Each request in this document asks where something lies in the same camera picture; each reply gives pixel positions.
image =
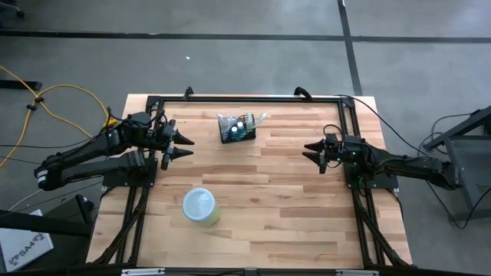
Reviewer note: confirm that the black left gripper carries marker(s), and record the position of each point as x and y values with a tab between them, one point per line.
165	136

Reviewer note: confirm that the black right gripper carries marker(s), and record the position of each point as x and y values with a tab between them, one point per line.
345	153

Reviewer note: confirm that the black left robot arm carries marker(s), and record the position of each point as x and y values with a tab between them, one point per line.
84	149

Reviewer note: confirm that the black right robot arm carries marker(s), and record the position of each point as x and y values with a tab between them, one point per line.
414	166

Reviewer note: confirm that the pale green cup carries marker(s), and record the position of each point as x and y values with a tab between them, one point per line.
200	207

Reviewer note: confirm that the black equipment stand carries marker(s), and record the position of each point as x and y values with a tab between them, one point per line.
57	226

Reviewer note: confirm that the black metal side table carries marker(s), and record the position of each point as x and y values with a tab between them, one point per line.
472	165

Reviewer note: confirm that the black flat floor bar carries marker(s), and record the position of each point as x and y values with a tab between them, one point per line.
19	85

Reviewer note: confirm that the white printed cardboard box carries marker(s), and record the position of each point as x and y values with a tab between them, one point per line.
23	249

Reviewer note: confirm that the black chair base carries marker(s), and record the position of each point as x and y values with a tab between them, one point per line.
13	8

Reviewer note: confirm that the black frame clamp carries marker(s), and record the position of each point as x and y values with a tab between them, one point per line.
303	92
188	93

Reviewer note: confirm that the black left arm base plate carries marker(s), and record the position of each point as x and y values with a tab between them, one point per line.
130	179

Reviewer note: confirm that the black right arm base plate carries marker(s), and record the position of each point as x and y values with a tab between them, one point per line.
383	183

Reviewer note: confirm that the black aluminium table frame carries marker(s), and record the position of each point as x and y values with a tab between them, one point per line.
249	99

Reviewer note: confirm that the silver table edge bracket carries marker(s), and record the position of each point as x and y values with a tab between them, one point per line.
142	271
356	273

